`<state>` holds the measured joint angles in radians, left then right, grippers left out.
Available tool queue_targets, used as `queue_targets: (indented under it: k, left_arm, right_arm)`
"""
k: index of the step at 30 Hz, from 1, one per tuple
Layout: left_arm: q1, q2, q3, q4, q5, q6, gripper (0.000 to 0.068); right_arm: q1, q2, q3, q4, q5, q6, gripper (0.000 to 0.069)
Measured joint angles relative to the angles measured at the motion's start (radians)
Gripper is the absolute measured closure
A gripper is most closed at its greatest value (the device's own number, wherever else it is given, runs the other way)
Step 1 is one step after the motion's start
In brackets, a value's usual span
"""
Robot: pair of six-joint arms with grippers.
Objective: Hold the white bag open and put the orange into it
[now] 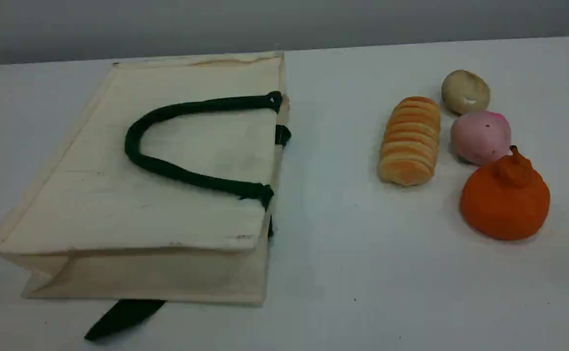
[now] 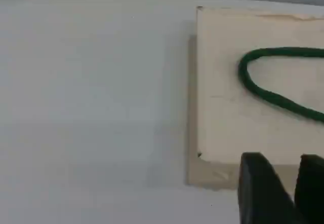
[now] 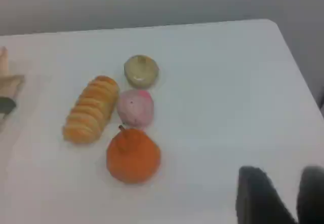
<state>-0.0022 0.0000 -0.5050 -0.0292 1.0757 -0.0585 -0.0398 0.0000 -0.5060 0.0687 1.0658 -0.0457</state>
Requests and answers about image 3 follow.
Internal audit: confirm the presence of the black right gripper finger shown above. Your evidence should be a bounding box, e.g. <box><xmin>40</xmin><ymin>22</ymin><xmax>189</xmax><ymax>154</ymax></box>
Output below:
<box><xmin>235</xmin><ymin>166</ymin><xmax>297</xmax><ymax>224</ymax></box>
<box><xmin>296</xmin><ymin>166</ymin><xmax>324</xmax><ymax>224</ymax></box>

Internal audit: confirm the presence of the orange fruit with stem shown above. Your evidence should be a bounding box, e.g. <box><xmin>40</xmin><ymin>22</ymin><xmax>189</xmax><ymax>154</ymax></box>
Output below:
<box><xmin>106</xmin><ymin>124</ymin><xmax>162</xmax><ymax>184</ymax></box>

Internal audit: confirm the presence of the white bag with green handles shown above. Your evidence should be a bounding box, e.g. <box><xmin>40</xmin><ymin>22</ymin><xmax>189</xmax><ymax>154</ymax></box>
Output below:
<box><xmin>0</xmin><ymin>46</ymin><xmax>25</xmax><ymax>133</ymax></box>

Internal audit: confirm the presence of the pink peach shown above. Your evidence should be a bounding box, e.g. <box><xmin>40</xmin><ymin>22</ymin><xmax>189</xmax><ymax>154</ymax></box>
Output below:
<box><xmin>116</xmin><ymin>89</ymin><xmax>154</xmax><ymax>128</ymax></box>

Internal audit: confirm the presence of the beige round fruit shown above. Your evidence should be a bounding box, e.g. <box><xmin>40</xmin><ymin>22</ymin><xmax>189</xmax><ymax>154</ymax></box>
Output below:
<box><xmin>124</xmin><ymin>55</ymin><xmax>160</xmax><ymax>89</ymax></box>

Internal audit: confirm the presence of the golden ridged bread loaf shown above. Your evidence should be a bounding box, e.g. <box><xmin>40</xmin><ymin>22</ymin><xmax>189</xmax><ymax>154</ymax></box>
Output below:
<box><xmin>62</xmin><ymin>75</ymin><xmax>120</xmax><ymax>144</ymax></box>

